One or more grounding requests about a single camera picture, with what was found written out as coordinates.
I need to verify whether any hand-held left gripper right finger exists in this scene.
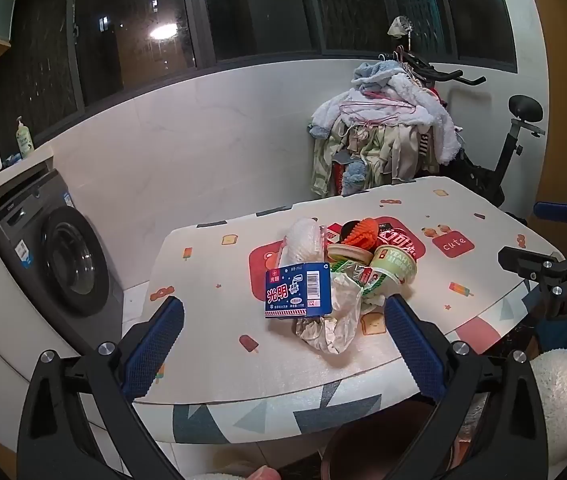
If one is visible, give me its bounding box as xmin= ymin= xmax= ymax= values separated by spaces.
xmin=385 ymin=294 xmax=549 ymax=480

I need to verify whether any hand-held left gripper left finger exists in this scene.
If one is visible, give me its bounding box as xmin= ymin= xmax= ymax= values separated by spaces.
xmin=16 ymin=296 xmax=186 ymax=480

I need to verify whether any blue printed carton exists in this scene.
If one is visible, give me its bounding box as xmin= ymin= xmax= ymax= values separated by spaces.
xmin=264 ymin=262 xmax=335 ymax=320

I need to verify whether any black exercise bike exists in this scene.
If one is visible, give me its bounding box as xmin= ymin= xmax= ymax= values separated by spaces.
xmin=378 ymin=50 xmax=547 ymax=209

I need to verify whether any crumpled clear plastic bag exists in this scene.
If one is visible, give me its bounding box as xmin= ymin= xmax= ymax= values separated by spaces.
xmin=295 ymin=270 xmax=390 ymax=357

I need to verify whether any green instant noodle cup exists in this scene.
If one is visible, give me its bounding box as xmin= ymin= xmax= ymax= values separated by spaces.
xmin=369 ymin=244 xmax=419 ymax=287

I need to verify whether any green and white wrapper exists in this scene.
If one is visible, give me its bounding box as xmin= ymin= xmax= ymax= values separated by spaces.
xmin=331 ymin=259 xmax=380 ymax=297

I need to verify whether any cream round lid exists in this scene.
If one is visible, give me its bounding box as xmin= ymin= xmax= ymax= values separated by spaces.
xmin=327 ymin=243 xmax=374 ymax=265

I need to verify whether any grey washing machine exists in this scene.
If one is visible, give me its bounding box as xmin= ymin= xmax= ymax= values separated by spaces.
xmin=0 ymin=167 xmax=125 ymax=357

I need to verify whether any orange bristle brush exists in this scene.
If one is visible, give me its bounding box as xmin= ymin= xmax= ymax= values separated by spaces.
xmin=346 ymin=217 xmax=379 ymax=251

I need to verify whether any black round lid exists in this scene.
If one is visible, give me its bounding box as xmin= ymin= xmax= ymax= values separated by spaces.
xmin=338 ymin=221 xmax=364 ymax=247

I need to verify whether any white mesh plastic bag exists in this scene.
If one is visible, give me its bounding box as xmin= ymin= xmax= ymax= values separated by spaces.
xmin=281 ymin=217 xmax=327 ymax=267

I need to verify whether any pile of clothes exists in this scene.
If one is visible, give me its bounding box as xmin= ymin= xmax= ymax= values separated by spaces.
xmin=307 ymin=60 xmax=465 ymax=199

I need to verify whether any grey hanging cloth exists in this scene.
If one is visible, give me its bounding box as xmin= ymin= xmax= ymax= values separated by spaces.
xmin=388 ymin=16 xmax=413 ymax=39

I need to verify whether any green soap pump bottle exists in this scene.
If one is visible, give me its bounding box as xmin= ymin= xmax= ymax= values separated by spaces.
xmin=15 ymin=116 xmax=35 ymax=160

